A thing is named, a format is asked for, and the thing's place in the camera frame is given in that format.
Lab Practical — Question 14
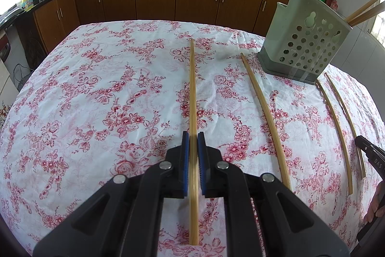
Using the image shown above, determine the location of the grey metal pan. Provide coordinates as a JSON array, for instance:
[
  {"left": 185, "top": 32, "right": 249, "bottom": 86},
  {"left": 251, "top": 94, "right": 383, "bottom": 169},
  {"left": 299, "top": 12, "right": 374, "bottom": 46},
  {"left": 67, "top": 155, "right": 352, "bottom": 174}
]
[{"left": 0, "top": 8, "right": 26, "bottom": 23}]

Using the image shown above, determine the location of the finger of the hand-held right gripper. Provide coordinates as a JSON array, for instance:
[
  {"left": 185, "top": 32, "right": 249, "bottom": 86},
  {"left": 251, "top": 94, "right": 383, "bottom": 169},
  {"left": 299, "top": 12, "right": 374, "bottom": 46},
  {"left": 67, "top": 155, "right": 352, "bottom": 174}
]
[{"left": 354, "top": 136, "right": 385, "bottom": 178}]

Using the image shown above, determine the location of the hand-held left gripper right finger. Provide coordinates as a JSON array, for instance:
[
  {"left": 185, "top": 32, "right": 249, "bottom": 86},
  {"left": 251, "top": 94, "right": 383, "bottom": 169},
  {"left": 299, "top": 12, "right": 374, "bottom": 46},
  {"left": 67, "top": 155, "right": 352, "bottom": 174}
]
[{"left": 197, "top": 131, "right": 351, "bottom": 257}]

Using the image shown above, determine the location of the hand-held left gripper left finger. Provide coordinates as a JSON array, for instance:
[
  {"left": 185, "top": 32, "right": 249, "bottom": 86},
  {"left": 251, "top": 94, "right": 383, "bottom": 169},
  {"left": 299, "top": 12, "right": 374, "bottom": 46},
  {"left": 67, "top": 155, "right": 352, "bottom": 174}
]
[{"left": 32, "top": 131, "right": 191, "bottom": 257}]

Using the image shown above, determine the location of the bamboo chopstick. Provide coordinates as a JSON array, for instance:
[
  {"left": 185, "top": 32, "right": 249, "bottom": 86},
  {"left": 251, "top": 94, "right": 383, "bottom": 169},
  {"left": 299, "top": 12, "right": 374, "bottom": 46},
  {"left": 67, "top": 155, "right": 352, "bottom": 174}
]
[
  {"left": 189, "top": 39, "right": 199, "bottom": 246},
  {"left": 240, "top": 53, "right": 292, "bottom": 192},
  {"left": 315, "top": 79, "right": 354, "bottom": 195},
  {"left": 344, "top": 0, "right": 385, "bottom": 24},
  {"left": 347, "top": 2, "right": 385, "bottom": 27},
  {"left": 324, "top": 73, "right": 367, "bottom": 178}
]

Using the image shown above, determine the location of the black cable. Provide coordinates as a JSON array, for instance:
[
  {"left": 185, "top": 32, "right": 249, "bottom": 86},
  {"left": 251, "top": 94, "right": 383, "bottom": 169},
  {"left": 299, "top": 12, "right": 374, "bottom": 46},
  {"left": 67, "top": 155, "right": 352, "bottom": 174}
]
[{"left": 12, "top": 64, "right": 33, "bottom": 89}]

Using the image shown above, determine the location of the person's right hand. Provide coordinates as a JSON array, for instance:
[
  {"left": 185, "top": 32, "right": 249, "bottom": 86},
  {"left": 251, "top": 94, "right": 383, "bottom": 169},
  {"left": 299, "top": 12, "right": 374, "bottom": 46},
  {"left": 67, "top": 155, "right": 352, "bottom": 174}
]
[{"left": 363, "top": 182, "right": 385, "bottom": 224}]

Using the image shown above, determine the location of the floral tablecloth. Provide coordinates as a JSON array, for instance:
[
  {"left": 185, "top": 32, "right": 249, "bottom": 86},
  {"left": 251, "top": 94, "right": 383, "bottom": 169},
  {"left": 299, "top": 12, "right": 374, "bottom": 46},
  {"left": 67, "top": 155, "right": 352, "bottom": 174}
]
[{"left": 0, "top": 20, "right": 385, "bottom": 257}]

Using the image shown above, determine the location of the barred window with white frame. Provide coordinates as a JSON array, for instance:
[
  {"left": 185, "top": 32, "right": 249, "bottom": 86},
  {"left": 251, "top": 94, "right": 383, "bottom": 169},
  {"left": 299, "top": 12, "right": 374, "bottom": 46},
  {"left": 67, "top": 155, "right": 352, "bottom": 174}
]
[{"left": 370, "top": 0, "right": 385, "bottom": 50}]

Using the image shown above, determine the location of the green perforated utensil holder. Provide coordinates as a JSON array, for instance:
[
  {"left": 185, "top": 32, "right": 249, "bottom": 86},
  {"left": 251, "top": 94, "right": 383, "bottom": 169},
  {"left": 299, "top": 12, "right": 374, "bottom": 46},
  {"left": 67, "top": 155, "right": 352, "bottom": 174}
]
[{"left": 257, "top": 0, "right": 353, "bottom": 85}]

